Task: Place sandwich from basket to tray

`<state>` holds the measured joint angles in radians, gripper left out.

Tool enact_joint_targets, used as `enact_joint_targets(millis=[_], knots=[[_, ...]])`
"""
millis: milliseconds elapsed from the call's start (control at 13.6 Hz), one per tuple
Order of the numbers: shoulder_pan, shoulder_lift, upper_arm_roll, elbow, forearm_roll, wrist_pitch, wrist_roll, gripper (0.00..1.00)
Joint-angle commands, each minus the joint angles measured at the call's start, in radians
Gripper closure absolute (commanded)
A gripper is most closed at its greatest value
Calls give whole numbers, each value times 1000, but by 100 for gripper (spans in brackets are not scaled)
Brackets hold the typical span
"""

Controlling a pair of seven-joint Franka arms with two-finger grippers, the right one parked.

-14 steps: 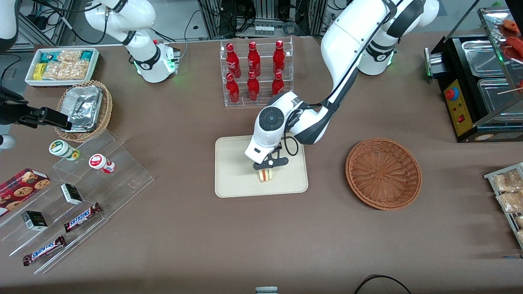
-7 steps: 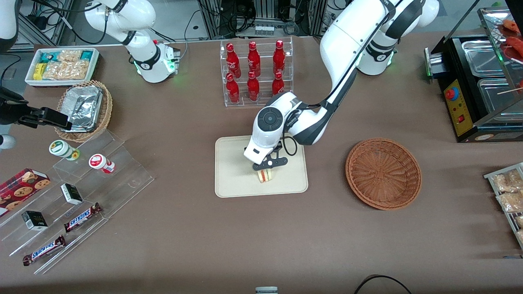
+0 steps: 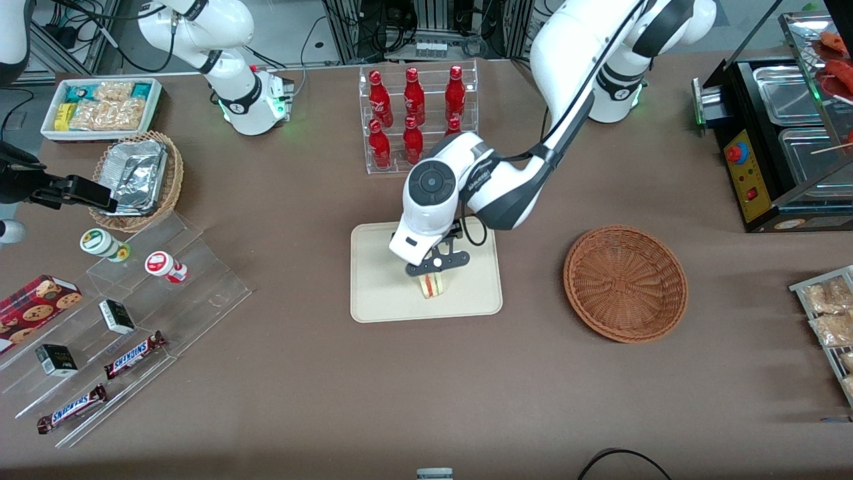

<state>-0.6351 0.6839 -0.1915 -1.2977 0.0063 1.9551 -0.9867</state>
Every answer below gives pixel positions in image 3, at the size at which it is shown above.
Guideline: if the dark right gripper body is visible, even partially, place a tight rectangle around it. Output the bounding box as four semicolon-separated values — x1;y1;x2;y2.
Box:
0;142;49;205

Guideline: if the triangular sandwich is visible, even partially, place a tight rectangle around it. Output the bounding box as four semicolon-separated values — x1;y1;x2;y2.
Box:
418;269;446;300

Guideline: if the beige plastic tray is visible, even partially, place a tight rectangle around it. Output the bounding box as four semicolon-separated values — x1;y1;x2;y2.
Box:
351;216;504;324

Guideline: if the oval tan wicker basket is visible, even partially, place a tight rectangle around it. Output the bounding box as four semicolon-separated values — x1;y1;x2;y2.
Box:
88;131;185;233

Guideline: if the round brown wicker basket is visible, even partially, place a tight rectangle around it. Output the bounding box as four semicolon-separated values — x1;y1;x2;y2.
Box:
563;225;689;345

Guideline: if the green lid yogurt bottle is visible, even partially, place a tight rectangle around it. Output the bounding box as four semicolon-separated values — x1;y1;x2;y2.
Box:
79;228;131;263

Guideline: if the silver foil container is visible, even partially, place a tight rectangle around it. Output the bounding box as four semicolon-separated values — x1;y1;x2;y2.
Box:
99;139;169;217

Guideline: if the white rectangular snack bin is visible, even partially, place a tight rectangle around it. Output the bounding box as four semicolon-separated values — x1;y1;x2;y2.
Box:
40;77;163;143

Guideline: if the clear bag of crackers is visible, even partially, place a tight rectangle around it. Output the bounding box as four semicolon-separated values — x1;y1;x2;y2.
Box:
107;97;147;131
93;81;135;103
69;100;111;131

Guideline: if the clear acrylic bottle rack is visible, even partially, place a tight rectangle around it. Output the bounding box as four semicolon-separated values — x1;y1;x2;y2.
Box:
359;59;480;176

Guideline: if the red lid yogurt bottle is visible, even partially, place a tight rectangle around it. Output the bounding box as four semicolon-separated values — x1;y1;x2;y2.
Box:
144;250;189;285

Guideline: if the small black box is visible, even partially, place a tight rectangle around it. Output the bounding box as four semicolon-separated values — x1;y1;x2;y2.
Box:
98;299;137;335
35;343;79;378

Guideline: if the red cookie box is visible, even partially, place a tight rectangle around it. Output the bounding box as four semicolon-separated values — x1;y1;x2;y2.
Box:
0;274;85;355

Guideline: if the clear acrylic stepped stand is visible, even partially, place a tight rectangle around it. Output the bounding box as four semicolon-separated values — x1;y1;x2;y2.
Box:
0;211;253;449

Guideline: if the snickers chocolate bar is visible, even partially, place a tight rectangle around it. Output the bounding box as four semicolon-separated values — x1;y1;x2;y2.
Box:
36;383;108;435
104;330;168;381

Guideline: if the black food warmer cabinet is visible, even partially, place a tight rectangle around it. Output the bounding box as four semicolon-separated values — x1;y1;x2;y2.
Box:
692;10;853;235

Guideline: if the steel warmer pan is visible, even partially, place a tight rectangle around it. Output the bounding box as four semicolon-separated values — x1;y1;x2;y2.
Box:
752;64;825;127
778;126;853;195

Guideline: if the red sausage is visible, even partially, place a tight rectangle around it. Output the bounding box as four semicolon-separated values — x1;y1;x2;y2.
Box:
818;29;853;58
820;59;853;101

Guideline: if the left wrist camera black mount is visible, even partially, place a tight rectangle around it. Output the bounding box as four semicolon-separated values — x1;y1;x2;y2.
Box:
405;248;471;279

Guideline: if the black floor cable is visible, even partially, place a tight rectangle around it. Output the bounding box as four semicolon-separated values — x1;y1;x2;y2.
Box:
576;448;674;480

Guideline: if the grey wire rack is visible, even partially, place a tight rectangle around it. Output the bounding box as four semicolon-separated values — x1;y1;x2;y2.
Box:
788;265;853;409

